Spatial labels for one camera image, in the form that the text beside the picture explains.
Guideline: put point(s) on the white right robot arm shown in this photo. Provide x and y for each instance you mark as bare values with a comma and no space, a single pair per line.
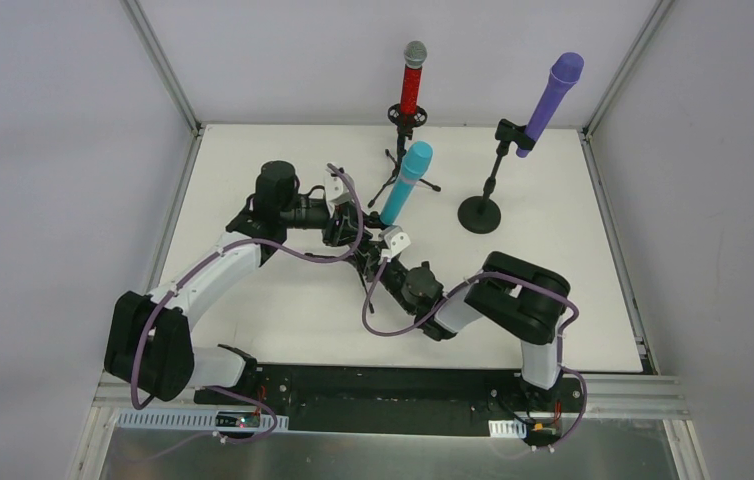
526,300

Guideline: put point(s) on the black shock-mount tripod stand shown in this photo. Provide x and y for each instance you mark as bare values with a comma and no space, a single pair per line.
405,124

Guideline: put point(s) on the left circuit board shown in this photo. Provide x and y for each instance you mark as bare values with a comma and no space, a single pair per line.
234,420

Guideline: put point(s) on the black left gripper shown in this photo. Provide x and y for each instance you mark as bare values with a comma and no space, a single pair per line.
343,226

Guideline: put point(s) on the red glitter microphone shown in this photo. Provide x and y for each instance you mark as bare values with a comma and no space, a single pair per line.
415,54

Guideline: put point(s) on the black clip tripod stand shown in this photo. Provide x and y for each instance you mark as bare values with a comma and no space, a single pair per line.
365,258

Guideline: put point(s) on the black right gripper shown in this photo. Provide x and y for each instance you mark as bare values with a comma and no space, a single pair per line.
372,262

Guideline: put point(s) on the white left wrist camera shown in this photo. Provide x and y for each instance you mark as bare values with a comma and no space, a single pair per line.
337,191

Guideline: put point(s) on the black round-base mic stand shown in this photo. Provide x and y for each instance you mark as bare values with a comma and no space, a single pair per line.
480,214

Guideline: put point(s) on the circuit board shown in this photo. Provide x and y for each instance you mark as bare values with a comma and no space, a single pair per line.
542,437
234,420

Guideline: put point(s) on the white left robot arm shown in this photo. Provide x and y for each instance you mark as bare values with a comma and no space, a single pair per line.
150,345

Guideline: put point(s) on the purple microphone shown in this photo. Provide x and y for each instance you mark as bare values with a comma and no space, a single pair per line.
563,75

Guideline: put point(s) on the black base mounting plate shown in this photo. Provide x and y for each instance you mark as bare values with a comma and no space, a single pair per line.
404,401

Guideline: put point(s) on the right circuit board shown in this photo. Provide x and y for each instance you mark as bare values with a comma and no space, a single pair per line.
542,437

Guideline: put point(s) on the teal microphone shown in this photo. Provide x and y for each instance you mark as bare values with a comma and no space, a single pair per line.
414,165

